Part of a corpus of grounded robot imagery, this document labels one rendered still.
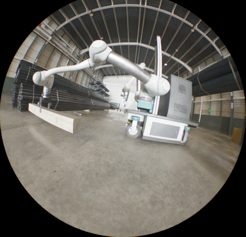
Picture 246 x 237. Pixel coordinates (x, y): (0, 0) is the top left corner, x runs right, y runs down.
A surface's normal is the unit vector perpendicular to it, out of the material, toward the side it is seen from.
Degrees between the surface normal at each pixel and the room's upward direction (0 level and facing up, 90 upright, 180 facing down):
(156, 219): 0
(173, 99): 90
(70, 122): 90
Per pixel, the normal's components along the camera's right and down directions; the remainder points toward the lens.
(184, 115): -0.18, 0.04
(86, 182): 0.18, -0.98
